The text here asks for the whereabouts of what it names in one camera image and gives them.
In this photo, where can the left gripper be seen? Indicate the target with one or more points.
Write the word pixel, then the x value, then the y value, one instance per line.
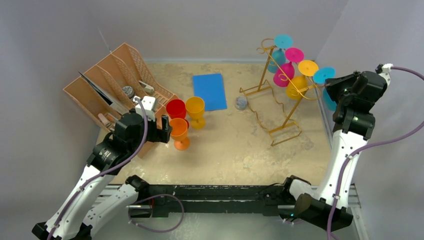
pixel 161 135

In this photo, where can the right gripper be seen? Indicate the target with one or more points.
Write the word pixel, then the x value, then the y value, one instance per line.
pixel 336 88

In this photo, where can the orange wine glass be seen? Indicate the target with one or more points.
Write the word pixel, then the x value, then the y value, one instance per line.
pixel 179 134

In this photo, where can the red wine glass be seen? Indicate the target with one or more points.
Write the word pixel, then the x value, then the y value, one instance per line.
pixel 176 108

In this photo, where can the teal wine glass front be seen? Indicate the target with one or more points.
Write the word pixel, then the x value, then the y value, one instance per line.
pixel 319 78

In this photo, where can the teal wine glass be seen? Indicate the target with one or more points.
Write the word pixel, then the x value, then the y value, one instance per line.
pixel 282 42
pixel 319 78

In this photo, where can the yellow-orange wine glass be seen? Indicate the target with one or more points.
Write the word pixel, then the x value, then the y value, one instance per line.
pixel 195 108

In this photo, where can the yellow wine glass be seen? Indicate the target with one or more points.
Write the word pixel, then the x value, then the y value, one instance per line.
pixel 307 68

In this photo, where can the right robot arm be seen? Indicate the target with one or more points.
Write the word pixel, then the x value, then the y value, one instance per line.
pixel 327 206

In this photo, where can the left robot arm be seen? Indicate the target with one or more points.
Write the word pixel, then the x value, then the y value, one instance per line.
pixel 77 218

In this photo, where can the magenta wine glass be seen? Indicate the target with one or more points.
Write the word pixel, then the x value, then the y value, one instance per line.
pixel 285 70

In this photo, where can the teal wine glass rear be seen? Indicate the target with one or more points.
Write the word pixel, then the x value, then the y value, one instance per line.
pixel 282 42

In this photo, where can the white stapler in organizer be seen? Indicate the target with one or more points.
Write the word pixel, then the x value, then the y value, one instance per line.
pixel 146 87

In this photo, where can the blue rectangular card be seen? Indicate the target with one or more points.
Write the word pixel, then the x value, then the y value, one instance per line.
pixel 210 87

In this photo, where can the pink desk file organizer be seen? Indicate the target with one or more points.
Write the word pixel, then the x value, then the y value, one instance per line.
pixel 122 67

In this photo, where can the dark folder in organizer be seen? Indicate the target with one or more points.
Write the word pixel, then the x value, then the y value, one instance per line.
pixel 109 99

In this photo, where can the small clear glitter ball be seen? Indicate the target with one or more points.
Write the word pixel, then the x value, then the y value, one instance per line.
pixel 241 103

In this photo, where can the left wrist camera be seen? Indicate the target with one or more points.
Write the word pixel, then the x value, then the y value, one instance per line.
pixel 148 103

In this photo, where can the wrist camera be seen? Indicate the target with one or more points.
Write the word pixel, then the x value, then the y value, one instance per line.
pixel 148 103
pixel 384 70

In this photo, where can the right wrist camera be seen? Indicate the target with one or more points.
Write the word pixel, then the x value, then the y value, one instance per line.
pixel 384 70

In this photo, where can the gold wire glass rack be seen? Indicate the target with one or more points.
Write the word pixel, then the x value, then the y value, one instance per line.
pixel 287 127

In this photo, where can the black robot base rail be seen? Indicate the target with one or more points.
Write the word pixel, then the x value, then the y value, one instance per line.
pixel 163 199

